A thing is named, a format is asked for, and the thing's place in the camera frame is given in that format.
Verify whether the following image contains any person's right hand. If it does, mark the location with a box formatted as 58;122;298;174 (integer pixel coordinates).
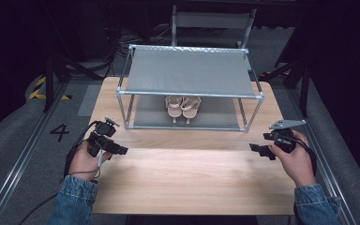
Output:
267;128;318;188

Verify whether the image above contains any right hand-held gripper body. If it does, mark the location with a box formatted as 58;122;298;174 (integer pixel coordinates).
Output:
262;119;308;155

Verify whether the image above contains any thin grey cable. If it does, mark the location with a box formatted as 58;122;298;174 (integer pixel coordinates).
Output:
67;149;105;181

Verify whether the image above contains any bundle of black floor cables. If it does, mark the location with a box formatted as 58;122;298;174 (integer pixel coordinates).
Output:
105;18;176;68

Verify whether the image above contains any black tripod stand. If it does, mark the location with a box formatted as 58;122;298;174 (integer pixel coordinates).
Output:
41;51;105;113
260;59;311;119

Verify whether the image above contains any grey metal shoe rack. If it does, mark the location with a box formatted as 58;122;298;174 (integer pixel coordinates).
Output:
115;43;265;132

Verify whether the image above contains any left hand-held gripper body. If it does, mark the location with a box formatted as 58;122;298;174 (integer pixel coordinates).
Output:
86;115;121;158

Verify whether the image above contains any grey metal chair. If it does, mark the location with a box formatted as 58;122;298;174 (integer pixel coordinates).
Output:
171;4;258;50

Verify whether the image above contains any white high-heeled shoe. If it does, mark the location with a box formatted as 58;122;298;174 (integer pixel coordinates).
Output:
181;96;203;126
164;95;184;124

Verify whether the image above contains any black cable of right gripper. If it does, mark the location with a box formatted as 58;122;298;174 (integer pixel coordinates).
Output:
285;134;318;176

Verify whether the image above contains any yellow black floor tape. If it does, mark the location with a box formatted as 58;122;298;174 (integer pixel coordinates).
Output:
27;76;73;101

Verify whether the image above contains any person's left hand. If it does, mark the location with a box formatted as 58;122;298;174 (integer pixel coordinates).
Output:
67;141;113;182

